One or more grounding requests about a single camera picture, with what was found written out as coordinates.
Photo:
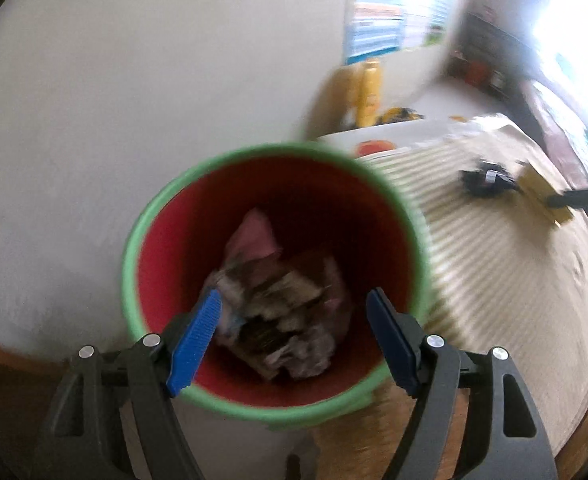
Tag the newspaper trash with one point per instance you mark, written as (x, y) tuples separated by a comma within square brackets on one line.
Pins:
[(300, 345)]

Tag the pink snack wrapper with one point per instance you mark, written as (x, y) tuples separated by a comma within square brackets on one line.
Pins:
[(254, 239)]

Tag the yellow paper box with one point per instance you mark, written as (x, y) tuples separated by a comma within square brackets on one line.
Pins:
[(537, 189)]

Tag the green picture wall poster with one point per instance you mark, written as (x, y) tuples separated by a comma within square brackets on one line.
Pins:
[(438, 22)]

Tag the yellow duck toy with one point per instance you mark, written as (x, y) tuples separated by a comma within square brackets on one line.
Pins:
[(368, 93)]

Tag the dark shelf with items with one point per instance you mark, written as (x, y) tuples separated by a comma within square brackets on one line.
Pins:
[(489, 59)]

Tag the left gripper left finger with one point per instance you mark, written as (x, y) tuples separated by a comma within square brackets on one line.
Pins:
[(82, 434)]

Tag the red green trash bin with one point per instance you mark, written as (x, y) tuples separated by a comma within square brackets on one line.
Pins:
[(315, 197)]

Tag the yellow toy vehicle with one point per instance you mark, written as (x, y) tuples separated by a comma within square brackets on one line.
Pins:
[(399, 114)]

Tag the white foam floor mat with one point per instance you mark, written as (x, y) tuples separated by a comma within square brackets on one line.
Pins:
[(389, 137)]

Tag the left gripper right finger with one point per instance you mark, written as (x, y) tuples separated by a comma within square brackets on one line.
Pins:
[(504, 436)]

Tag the blue wall chart poster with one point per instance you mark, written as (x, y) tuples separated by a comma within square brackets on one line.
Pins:
[(373, 27)]

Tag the striped beige mat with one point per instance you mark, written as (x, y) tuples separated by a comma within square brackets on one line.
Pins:
[(503, 275)]

